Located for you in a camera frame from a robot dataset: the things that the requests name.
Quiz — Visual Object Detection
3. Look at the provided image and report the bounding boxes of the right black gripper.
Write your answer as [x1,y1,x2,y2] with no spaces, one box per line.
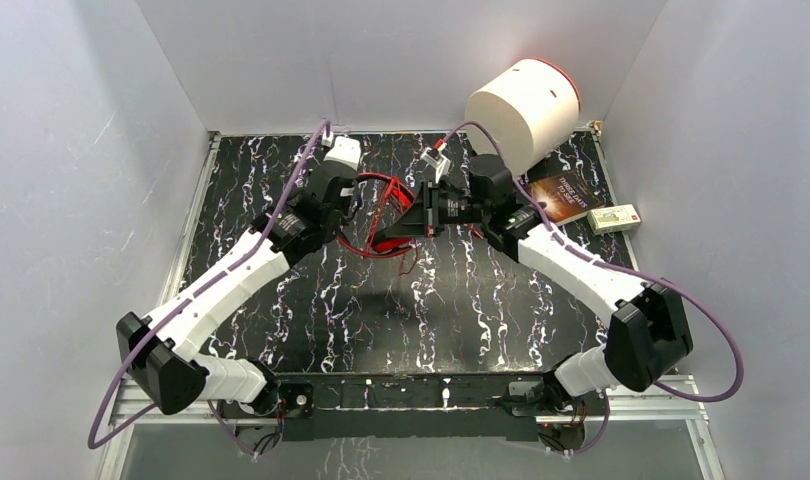
[385,180,489,239]

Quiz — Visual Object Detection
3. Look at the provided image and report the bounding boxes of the red black headphones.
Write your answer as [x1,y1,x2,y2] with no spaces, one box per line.
[336,172,419,260]

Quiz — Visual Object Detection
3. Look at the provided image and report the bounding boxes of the red headphone cable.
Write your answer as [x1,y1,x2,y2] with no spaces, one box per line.
[361,173,486,278]

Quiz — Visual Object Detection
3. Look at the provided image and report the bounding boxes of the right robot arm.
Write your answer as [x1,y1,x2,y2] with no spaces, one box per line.
[370,154,693,414]

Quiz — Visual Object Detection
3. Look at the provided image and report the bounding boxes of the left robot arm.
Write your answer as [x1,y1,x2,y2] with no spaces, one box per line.
[116,159,359,416]

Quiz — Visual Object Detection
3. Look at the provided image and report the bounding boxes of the dark paperback book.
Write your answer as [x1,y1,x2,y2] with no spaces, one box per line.
[526,171,605,226]

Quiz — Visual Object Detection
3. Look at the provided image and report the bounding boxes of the small green white box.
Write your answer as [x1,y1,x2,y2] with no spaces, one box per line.
[587,204,642,235]

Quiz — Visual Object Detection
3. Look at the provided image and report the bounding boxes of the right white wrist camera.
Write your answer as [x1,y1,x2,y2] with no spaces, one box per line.
[420,140,451,184]

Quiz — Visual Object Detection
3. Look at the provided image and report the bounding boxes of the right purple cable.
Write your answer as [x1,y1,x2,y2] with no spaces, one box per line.
[438,120,745,404]

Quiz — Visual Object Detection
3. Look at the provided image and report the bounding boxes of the purple cable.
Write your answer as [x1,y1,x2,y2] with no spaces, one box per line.
[86,119,333,452]
[438,120,745,404]

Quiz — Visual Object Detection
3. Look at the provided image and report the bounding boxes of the black front mounting rail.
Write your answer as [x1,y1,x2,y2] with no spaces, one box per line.
[272,372,552,442]

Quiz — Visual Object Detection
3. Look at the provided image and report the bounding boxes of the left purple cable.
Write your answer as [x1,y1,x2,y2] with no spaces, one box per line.
[86,119,333,452]

